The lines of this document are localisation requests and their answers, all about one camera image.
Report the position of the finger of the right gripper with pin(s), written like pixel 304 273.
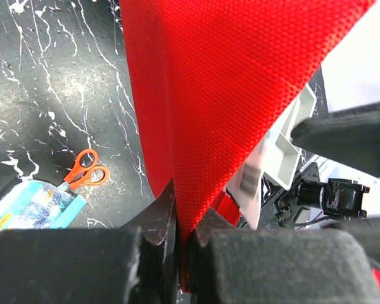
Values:
pixel 350 137
pixel 367 233

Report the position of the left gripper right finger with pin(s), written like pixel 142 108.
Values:
pixel 229 265

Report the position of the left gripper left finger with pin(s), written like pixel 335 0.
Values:
pixel 134 263

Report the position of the red first aid pouch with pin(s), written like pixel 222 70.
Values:
pixel 209 79

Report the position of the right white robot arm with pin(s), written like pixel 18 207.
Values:
pixel 339 198

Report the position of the grey divider tray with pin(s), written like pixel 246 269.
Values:
pixel 281 155

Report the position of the teal mask packet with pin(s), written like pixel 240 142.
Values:
pixel 34 204

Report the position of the orange handled scissors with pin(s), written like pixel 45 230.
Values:
pixel 80 176

